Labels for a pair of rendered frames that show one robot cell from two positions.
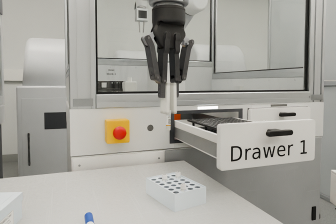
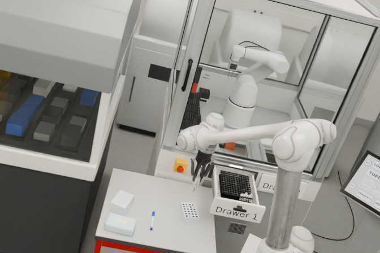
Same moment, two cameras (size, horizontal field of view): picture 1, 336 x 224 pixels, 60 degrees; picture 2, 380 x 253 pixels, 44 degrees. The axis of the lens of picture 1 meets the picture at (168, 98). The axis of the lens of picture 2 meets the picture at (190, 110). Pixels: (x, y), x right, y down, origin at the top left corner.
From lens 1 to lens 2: 2.01 m
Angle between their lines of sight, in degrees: 27
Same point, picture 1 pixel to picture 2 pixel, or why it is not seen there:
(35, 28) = not seen: outside the picture
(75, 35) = (172, 117)
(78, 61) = (170, 129)
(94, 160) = (166, 173)
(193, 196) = (192, 219)
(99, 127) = (172, 160)
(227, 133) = (217, 201)
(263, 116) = (270, 180)
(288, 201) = not seen: hidden behind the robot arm
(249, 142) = (227, 207)
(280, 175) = not seen: hidden behind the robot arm
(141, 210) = (172, 216)
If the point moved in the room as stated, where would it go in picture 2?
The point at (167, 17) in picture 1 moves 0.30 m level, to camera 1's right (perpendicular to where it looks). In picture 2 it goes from (202, 157) to (257, 180)
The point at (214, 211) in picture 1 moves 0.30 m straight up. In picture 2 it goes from (197, 228) to (211, 184)
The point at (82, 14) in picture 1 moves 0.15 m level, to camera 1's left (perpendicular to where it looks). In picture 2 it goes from (178, 109) to (154, 99)
